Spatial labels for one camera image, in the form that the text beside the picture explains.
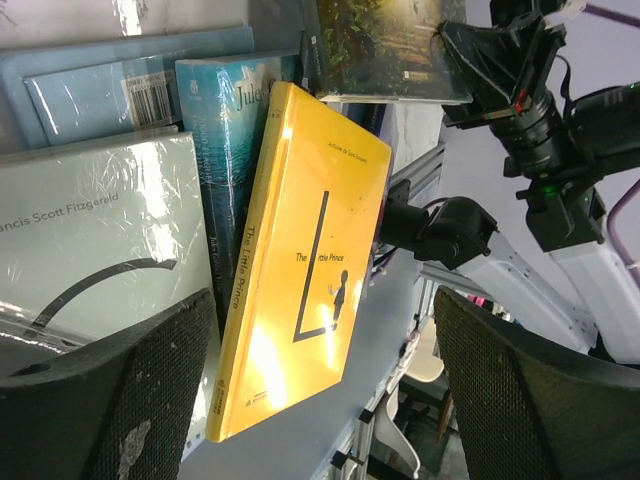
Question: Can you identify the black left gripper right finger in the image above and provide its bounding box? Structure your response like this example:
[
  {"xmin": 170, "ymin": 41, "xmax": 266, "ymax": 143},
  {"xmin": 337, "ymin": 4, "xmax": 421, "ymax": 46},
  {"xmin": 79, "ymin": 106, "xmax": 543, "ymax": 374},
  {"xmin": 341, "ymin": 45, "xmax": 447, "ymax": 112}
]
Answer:
[{"xmin": 434, "ymin": 287, "xmax": 639, "ymax": 479}]

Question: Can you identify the light blue thin book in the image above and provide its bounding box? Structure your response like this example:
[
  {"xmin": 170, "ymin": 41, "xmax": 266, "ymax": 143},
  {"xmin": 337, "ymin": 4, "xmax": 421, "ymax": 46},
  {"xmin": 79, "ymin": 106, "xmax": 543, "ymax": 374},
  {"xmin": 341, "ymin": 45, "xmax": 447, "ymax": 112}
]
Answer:
[{"xmin": 1, "ymin": 26, "xmax": 254, "ymax": 153}]

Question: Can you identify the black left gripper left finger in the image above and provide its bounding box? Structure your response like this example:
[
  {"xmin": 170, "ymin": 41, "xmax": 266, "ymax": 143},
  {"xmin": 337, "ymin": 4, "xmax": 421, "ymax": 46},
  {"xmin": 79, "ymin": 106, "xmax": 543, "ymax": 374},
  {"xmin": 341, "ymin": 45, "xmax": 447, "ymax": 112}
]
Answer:
[{"xmin": 1, "ymin": 289, "xmax": 215, "ymax": 479}]

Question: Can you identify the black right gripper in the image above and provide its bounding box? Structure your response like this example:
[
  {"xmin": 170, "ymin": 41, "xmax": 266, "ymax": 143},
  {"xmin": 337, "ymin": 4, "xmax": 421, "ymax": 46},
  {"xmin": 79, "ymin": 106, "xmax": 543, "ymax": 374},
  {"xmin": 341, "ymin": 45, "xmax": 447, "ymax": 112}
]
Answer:
[{"xmin": 439, "ymin": 1, "xmax": 571, "ymax": 175}]

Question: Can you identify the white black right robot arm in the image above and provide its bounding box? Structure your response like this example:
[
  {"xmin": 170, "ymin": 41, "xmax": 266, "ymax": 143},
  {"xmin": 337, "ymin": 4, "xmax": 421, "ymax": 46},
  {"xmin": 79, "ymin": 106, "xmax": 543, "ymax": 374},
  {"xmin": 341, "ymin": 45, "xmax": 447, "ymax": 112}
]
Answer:
[{"xmin": 380, "ymin": 1, "xmax": 639, "ymax": 366}]

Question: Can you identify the pale grey Gatsby book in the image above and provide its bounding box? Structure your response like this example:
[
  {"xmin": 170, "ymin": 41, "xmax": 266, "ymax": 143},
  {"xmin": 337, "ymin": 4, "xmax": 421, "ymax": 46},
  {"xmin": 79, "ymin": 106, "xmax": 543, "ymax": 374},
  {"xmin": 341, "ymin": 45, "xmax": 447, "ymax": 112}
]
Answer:
[{"xmin": 1, "ymin": 128, "xmax": 212, "ymax": 376}]

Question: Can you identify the teal ocean cover book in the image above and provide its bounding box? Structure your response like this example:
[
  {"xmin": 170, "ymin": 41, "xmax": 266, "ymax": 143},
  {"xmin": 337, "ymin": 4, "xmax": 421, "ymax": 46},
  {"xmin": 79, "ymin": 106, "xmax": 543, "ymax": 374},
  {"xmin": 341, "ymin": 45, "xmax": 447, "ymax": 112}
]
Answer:
[{"xmin": 175, "ymin": 51, "xmax": 299, "ymax": 333}]

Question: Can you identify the dark navy blue book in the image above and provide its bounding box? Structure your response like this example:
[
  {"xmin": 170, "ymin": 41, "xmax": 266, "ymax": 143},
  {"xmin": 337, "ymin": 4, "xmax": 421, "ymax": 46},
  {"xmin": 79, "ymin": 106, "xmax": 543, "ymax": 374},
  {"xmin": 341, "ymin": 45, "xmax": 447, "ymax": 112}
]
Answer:
[{"xmin": 357, "ymin": 103, "xmax": 399, "ymax": 147}]

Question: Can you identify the yellow Little Prince book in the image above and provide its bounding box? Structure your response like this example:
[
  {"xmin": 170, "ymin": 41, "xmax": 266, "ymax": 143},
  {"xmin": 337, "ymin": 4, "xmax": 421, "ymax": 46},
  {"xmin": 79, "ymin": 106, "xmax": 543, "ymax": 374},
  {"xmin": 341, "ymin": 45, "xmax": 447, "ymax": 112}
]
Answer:
[{"xmin": 206, "ymin": 81, "xmax": 391, "ymax": 443}]

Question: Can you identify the dark green Alice Wonderland book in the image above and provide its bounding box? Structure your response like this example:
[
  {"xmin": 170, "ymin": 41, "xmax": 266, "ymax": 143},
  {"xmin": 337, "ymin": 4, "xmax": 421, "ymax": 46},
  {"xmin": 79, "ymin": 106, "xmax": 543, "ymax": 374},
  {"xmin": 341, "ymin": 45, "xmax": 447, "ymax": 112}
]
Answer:
[{"xmin": 301, "ymin": 0, "xmax": 472, "ymax": 105}]

